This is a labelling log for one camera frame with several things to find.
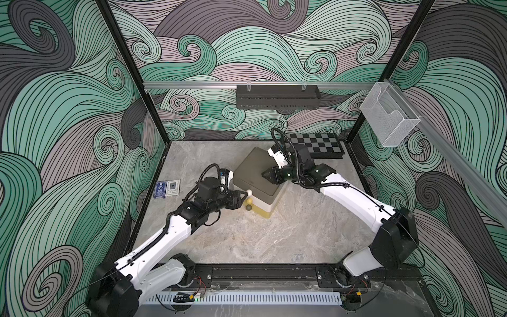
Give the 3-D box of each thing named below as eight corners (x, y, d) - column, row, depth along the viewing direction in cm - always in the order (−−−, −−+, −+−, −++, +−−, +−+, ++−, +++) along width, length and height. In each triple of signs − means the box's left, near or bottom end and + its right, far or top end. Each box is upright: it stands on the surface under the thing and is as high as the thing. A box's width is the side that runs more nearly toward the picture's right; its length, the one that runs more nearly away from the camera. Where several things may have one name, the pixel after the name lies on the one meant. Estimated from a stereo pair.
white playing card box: (166, 197, 98) (165, 194, 96) (168, 183, 103) (167, 181, 101) (179, 195, 98) (178, 193, 97) (180, 182, 104) (179, 179, 102)
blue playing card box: (154, 199, 97) (152, 197, 95) (157, 184, 103) (155, 181, 101) (165, 198, 98) (163, 195, 96) (167, 182, 104) (165, 180, 102)
